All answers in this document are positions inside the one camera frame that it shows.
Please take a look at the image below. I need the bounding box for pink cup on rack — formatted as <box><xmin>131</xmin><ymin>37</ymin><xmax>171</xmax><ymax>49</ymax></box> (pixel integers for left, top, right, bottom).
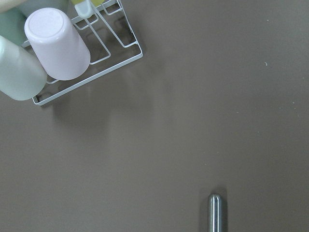
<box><xmin>24</xmin><ymin>8</ymin><xmax>91</xmax><ymax>81</ymax></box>

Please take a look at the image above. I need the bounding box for yellow cup on rack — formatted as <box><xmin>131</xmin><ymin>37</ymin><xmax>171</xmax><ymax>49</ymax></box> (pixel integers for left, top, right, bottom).
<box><xmin>70</xmin><ymin>0</ymin><xmax>105</xmax><ymax>7</ymax></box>

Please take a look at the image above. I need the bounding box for pale green cup on rack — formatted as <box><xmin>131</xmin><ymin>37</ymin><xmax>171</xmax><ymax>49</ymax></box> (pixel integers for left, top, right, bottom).
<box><xmin>0</xmin><ymin>36</ymin><xmax>48</xmax><ymax>101</ymax></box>

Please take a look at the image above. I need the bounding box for mint cup on rack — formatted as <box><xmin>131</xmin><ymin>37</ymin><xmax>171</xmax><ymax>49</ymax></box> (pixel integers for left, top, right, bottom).
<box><xmin>0</xmin><ymin>8</ymin><xmax>27</xmax><ymax>45</ymax></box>

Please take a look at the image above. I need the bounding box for steel muddler black tip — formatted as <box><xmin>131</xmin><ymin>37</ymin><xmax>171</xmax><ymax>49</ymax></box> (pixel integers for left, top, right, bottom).
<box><xmin>208</xmin><ymin>193</ymin><xmax>223</xmax><ymax>232</ymax></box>

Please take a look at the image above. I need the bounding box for white wire cup rack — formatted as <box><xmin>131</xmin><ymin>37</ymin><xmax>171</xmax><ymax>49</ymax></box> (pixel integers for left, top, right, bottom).
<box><xmin>22</xmin><ymin>0</ymin><xmax>143</xmax><ymax>106</ymax></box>

